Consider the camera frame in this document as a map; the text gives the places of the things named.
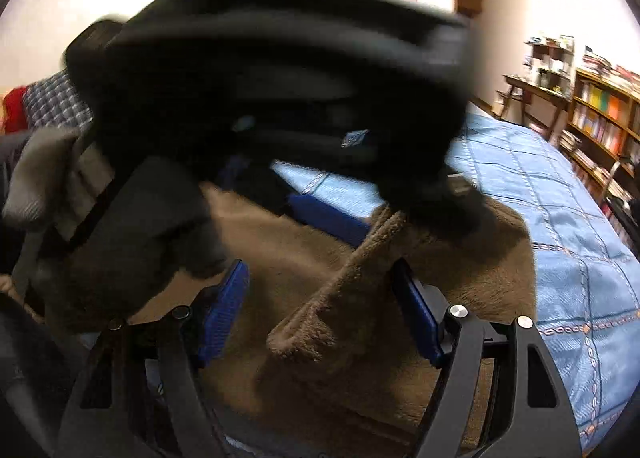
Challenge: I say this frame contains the plaid cloth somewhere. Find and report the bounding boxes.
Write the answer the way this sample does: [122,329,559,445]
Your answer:
[23,69,94,129]

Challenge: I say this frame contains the wooden desk with shelf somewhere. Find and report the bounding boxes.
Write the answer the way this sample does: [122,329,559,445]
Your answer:
[495,35,575,141]

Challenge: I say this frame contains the blue patterned bedspread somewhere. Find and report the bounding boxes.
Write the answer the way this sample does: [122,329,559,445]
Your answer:
[267,111,639,452]

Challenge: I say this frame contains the brown fleece pants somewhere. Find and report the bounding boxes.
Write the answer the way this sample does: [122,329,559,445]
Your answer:
[124,181,539,454]

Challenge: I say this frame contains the wooden bookshelf with books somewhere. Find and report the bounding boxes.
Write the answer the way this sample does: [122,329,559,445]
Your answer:
[560,47,639,254]

